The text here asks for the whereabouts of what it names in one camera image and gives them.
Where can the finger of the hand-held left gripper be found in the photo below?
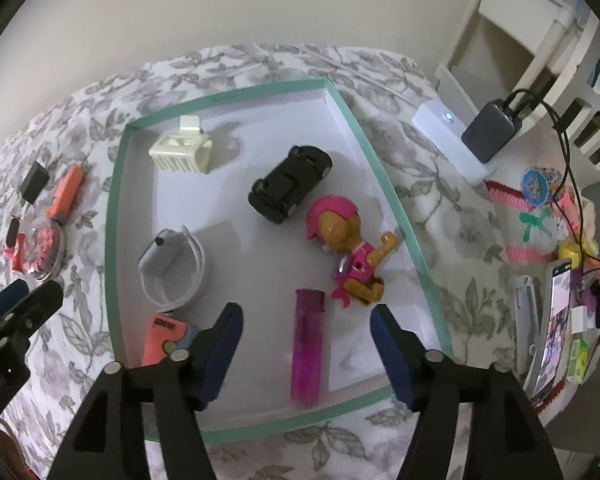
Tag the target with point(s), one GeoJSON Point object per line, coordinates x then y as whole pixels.
{"type": "Point", "coordinates": [35, 305]}
{"type": "Point", "coordinates": [2, 301]}

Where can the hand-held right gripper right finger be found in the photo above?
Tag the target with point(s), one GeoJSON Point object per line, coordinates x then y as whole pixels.
{"type": "Point", "coordinates": [395, 355]}

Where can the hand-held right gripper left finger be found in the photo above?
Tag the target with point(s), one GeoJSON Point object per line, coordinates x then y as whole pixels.
{"type": "Point", "coordinates": [220, 355]}

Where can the orange blue plastic tool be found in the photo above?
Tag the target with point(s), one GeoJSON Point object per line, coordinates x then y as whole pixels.
{"type": "Point", "coordinates": [162, 335]}
{"type": "Point", "coordinates": [67, 190]}

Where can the purple lighter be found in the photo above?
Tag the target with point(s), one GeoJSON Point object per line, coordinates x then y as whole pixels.
{"type": "Point", "coordinates": [307, 350]}

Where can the teal cardboard tray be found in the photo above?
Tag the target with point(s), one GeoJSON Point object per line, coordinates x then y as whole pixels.
{"type": "Point", "coordinates": [260, 260]}

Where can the brown pink dog toy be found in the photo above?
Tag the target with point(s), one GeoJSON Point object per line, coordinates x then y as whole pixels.
{"type": "Point", "coordinates": [352, 255]}

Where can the white smart watch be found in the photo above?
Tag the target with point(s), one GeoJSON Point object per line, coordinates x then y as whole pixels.
{"type": "Point", "coordinates": [160, 260]}

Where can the black charger plug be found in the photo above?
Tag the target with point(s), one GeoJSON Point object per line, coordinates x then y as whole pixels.
{"type": "Point", "coordinates": [35, 180]}

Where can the black toy car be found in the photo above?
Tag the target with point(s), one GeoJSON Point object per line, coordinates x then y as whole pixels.
{"type": "Point", "coordinates": [290, 182]}

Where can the cream hair claw clip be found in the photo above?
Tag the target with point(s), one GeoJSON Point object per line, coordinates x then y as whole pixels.
{"type": "Point", "coordinates": [185, 155]}

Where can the silver metal tool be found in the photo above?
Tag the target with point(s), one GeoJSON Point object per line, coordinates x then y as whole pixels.
{"type": "Point", "coordinates": [526, 310]}

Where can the smartphone with lit screen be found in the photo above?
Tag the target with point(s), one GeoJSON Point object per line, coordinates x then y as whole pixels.
{"type": "Point", "coordinates": [555, 320]}

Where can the small green carton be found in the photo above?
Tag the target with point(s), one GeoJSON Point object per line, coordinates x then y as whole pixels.
{"type": "Point", "coordinates": [580, 360]}

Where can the small white cube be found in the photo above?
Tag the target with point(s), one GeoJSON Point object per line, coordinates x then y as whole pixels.
{"type": "Point", "coordinates": [578, 320]}

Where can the green ribbon bow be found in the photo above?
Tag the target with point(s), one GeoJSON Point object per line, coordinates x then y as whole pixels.
{"type": "Point", "coordinates": [532, 220]}

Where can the small yellow block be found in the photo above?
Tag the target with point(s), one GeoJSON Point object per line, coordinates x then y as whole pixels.
{"type": "Point", "coordinates": [570, 254]}

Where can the round blue badge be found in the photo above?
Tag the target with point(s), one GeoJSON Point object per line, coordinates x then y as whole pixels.
{"type": "Point", "coordinates": [540, 186]}

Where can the white power strip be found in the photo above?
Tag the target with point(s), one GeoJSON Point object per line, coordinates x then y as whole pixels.
{"type": "Point", "coordinates": [445, 135]}

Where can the grey power adapter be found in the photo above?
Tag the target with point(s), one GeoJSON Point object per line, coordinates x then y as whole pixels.
{"type": "Point", "coordinates": [490, 132]}

